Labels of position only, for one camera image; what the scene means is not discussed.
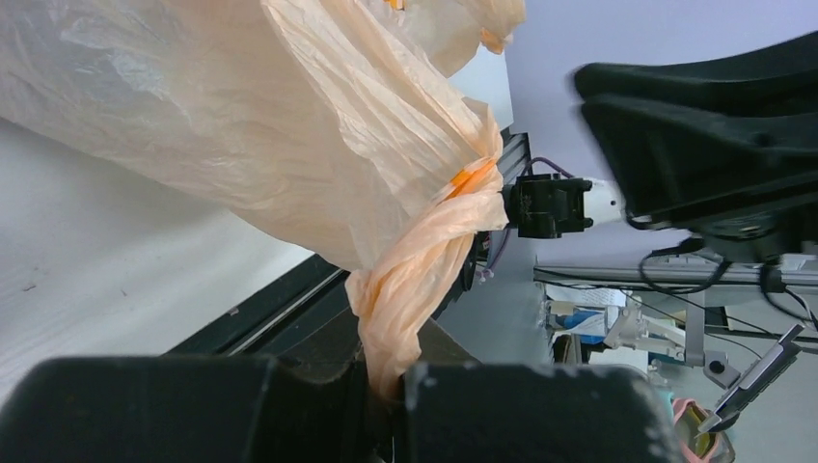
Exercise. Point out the orange plastic bag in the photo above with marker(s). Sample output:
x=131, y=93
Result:
x=331, y=125

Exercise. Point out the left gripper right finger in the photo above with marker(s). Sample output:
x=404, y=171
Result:
x=458, y=409

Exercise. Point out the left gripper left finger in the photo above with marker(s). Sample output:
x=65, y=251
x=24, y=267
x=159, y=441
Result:
x=297, y=399

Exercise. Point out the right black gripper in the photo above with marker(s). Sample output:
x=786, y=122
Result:
x=744, y=188

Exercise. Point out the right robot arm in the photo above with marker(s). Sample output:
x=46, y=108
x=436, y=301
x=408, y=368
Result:
x=549, y=206

